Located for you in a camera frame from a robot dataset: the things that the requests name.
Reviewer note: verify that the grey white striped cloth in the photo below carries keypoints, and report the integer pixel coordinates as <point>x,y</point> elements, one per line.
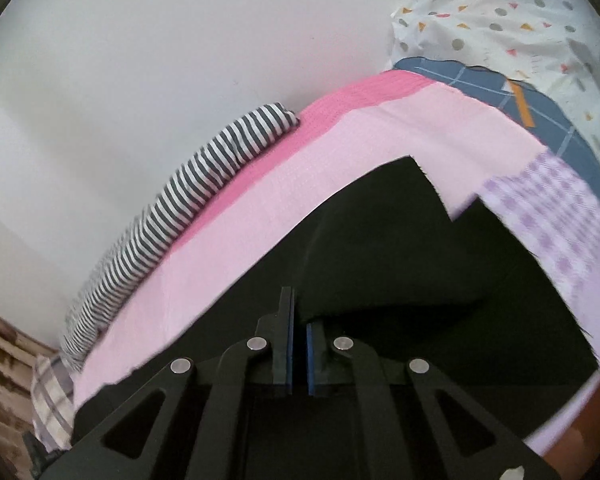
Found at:
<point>180,195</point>

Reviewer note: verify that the black pants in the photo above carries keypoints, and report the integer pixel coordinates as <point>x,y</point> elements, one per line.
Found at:
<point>380,240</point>

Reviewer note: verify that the blue checked cloth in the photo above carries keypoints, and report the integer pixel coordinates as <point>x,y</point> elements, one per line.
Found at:
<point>555,120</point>

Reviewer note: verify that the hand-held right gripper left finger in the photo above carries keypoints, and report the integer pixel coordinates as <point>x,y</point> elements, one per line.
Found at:
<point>289,345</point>

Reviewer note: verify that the purple plaid cloth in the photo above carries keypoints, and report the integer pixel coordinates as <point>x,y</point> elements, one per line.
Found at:
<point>52,395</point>

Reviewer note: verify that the pink and purple bed sheet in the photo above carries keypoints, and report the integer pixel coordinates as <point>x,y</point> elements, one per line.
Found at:
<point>280,185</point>

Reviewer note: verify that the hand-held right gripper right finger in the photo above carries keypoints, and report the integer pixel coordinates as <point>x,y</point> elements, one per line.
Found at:
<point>311,357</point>

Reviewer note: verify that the white quilt with coloured shapes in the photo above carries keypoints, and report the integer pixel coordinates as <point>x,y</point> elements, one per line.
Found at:
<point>505,10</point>

